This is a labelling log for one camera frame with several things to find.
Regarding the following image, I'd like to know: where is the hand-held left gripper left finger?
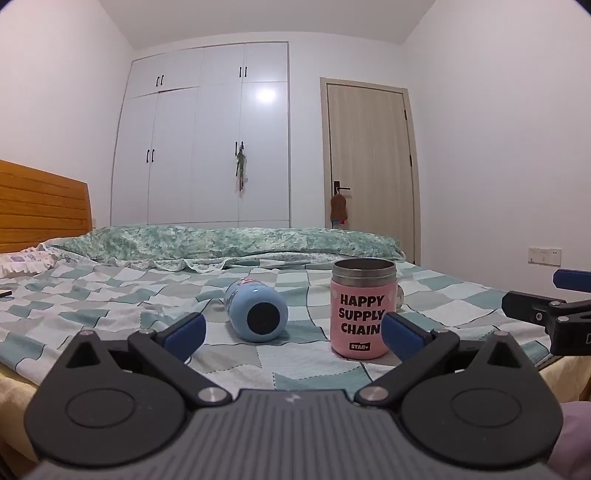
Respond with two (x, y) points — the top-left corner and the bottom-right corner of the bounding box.
(65, 312), (232, 410)

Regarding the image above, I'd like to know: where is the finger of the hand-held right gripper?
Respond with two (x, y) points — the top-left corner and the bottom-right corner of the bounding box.
(553, 269), (591, 293)
(501, 290), (570, 325)

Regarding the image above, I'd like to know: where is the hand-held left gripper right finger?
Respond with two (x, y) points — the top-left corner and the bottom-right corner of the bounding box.
(355, 312), (527, 409)

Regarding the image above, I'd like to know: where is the light blue cup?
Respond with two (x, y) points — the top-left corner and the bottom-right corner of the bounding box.
(223, 278), (290, 343)

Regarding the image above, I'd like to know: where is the pink cup with steel rim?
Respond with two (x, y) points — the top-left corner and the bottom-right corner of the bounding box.
(329, 258), (406, 361)

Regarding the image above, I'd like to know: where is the checkered bed sheet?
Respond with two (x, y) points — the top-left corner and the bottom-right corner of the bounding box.
(0, 253), (557, 418)

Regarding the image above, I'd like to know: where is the green floral quilt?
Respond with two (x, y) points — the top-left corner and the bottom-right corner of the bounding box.
(34, 224), (408, 274)

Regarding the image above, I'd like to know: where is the purple cloth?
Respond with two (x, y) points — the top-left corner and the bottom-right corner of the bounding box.
(560, 400), (591, 480)

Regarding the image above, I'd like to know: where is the brown hanging pouch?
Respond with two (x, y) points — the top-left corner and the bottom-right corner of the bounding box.
(329, 193), (348, 223)

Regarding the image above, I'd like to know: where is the green hanging ornament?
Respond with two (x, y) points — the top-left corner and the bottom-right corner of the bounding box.
(234, 146), (249, 190)

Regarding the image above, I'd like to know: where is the printed pillow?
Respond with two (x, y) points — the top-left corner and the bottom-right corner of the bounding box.
(0, 246), (59, 278)

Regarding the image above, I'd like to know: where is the white wardrobe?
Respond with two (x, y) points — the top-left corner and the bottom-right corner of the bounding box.
(110, 41), (292, 228)

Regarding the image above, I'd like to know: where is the beige wooden door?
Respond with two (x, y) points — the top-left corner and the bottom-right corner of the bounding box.
(320, 77), (422, 267)

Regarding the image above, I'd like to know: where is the wooden headboard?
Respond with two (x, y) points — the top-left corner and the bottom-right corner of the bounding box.
(0, 160), (94, 254)

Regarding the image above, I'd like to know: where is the white wall socket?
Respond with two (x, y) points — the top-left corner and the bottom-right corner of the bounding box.
(528, 247), (563, 267)

